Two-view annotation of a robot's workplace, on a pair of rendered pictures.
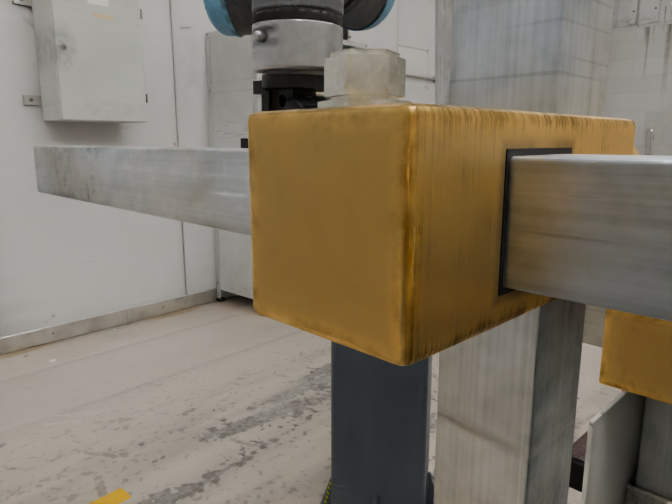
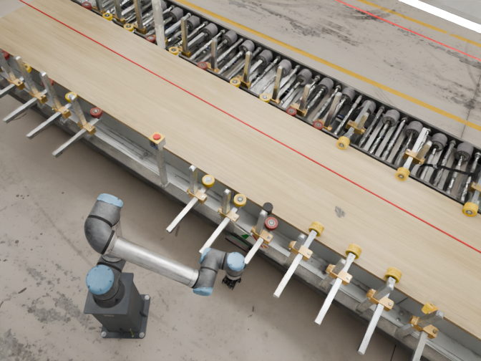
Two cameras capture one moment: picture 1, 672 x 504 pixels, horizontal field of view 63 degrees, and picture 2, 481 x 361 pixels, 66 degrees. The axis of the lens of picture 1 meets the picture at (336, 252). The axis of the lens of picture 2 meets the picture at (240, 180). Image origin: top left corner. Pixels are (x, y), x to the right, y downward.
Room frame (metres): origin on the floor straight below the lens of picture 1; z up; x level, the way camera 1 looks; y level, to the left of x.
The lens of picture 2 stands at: (0.83, 0.67, 2.94)
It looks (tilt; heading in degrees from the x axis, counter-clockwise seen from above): 56 degrees down; 251
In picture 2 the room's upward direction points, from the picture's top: 8 degrees clockwise
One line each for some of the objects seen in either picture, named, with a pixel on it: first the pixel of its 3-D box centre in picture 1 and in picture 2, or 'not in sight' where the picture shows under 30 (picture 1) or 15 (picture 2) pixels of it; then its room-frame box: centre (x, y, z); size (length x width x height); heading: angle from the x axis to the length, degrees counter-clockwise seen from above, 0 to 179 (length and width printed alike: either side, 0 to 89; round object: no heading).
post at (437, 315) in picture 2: not in sight; (417, 324); (-0.35, 0.48, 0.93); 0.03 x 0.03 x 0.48; 44
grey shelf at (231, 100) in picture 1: (293, 171); not in sight; (3.43, 0.26, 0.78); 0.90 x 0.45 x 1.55; 137
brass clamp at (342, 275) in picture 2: not in sight; (338, 274); (-0.01, 0.13, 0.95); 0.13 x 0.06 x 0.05; 134
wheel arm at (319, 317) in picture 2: not in sight; (336, 284); (0.02, 0.19, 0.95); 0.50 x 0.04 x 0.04; 44
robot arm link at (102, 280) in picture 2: not in sight; (102, 281); (1.30, -0.13, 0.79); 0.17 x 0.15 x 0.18; 64
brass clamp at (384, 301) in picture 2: not in sight; (379, 299); (-0.19, 0.31, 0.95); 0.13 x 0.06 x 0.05; 134
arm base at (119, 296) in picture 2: not in sight; (107, 289); (1.30, -0.12, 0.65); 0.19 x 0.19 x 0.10
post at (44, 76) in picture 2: not in sight; (54, 99); (1.58, -1.49, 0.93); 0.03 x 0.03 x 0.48; 44
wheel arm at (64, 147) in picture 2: not in sight; (78, 136); (1.44, -1.22, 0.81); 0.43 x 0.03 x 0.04; 44
